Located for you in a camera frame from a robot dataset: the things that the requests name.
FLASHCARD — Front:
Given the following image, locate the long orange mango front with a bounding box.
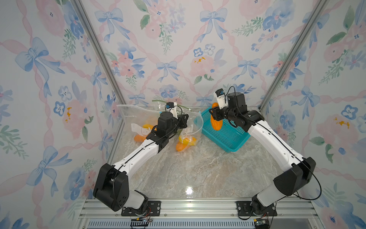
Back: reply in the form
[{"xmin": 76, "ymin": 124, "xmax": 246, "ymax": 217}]
[{"xmin": 210, "ymin": 103, "xmax": 223, "ymax": 131}]

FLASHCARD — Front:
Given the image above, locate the clear plastic bag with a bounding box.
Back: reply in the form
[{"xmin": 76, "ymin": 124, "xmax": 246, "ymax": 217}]
[
  {"xmin": 179, "ymin": 112, "xmax": 204, "ymax": 148},
  {"xmin": 117, "ymin": 105, "xmax": 160, "ymax": 143}
]

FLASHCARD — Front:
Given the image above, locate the yellow mango basket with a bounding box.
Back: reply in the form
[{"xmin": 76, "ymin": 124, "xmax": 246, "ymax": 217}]
[{"xmin": 179, "ymin": 135, "xmax": 197, "ymax": 146}]

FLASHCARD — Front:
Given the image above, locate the orange mango basket back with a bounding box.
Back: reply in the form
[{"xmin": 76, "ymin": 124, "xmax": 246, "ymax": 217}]
[{"xmin": 175, "ymin": 142, "xmax": 190, "ymax": 152}]

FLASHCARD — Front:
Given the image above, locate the clear zip-top bag green print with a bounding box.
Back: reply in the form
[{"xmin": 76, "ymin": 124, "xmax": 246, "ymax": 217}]
[{"xmin": 153, "ymin": 105, "xmax": 187, "ymax": 137}]

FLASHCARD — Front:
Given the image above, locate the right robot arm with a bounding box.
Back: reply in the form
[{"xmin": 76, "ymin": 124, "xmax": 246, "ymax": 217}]
[{"xmin": 209, "ymin": 89, "xmax": 316, "ymax": 216}]

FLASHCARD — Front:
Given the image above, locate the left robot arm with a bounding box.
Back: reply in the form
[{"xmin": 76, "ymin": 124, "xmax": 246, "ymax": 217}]
[{"xmin": 93, "ymin": 111, "xmax": 189, "ymax": 215}]

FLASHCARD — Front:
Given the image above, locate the teal plastic basket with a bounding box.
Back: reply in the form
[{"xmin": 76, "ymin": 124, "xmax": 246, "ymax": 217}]
[{"xmin": 201, "ymin": 109, "xmax": 250, "ymax": 152}]

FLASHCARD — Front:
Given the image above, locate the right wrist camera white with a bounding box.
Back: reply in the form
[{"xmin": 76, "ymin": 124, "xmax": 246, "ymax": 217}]
[{"xmin": 214, "ymin": 88, "xmax": 228, "ymax": 109}]

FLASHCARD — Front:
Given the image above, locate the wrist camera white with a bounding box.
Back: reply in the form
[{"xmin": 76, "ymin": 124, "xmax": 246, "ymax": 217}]
[
  {"xmin": 214, "ymin": 88, "xmax": 228, "ymax": 109},
  {"xmin": 165, "ymin": 102, "xmax": 178, "ymax": 119}
]

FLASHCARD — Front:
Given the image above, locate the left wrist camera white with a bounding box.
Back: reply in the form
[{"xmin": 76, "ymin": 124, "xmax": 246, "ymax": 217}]
[{"xmin": 165, "ymin": 102, "xmax": 178, "ymax": 119}]

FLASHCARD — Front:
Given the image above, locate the aluminium frame rail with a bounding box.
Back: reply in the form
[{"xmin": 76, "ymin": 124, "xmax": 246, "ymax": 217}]
[{"xmin": 75, "ymin": 198, "xmax": 324, "ymax": 229}]

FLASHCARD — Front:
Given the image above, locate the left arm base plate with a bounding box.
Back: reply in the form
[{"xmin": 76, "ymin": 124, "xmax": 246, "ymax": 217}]
[{"xmin": 121, "ymin": 200, "xmax": 161, "ymax": 217}]

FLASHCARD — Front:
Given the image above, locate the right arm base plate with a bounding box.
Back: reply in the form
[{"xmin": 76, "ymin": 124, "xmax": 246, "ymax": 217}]
[{"xmin": 235, "ymin": 201, "xmax": 277, "ymax": 217}]

